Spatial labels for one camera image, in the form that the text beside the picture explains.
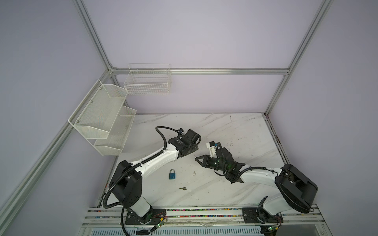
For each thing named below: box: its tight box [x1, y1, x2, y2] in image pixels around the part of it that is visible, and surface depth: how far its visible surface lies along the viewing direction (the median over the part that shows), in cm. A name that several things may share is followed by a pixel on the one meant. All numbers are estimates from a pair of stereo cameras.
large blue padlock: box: [168, 168, 176, 180], surface depth 90 cm
